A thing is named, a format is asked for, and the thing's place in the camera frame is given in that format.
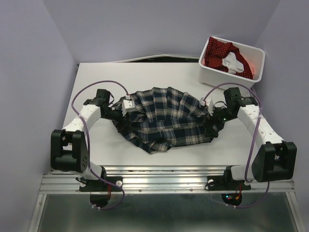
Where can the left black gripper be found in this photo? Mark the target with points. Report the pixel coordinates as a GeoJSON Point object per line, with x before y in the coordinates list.
{"type": "Point", "coordinates": [121, 117]}

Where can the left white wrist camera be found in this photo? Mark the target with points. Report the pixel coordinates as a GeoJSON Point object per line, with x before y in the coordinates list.
{"type": "Point", "coordinates": [127, 106]}

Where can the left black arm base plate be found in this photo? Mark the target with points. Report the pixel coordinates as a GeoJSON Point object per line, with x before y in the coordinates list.
{"type": "Point", "coordinates": [101, 190]}

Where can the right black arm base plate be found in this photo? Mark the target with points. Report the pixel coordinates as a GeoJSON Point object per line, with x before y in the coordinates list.
{"type": "Point", "coordinates": [232, 188]}

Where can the aluminium rail frame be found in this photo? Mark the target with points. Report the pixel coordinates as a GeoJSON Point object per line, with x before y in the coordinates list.
{"type": "Point", "coordinates": [165, 190]}

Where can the navy plaid pleated skirt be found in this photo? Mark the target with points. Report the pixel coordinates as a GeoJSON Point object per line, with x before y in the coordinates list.
{"type": "Point", "coordinates": [165, 118]}

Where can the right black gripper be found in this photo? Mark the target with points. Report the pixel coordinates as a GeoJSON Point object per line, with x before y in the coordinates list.
{"type": "Point", "coordinates": [213, 119]}

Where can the white garment in bin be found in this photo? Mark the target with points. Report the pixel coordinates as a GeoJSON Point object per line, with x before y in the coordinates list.
{"type": "Point", "coordinates": [230, 61]}

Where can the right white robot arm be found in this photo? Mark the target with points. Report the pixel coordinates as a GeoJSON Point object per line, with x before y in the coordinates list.
{"type": "Point", "coordinates": [270, 158]}

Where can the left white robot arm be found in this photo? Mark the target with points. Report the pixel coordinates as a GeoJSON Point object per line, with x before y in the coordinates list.
{"type": "Point", "coordinates": [69, 146]}

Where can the white plastic bin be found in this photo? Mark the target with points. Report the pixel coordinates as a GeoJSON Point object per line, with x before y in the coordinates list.
{"type": "Point", "coordinates": [254, 56]}

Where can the red polka dot skirt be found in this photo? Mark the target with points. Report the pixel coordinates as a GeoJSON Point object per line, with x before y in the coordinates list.
{"type": "Point", "coordinates": [217, 50]}

